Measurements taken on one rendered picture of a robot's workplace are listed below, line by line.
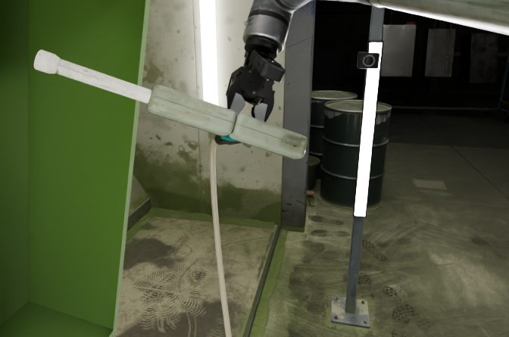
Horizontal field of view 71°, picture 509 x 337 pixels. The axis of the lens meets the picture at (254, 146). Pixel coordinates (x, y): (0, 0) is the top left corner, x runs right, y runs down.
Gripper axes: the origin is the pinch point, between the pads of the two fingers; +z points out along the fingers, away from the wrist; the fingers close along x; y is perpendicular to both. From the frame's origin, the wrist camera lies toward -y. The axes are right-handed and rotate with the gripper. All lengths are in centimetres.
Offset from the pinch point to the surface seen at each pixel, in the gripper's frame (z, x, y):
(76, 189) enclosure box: 23, 28, 59
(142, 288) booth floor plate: 78, -17, 155
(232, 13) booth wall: -106, -24, 160
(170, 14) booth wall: -98, 13, 186
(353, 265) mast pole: 31, -107, 89
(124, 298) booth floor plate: 84, -9, 151
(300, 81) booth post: -74, -80, 148
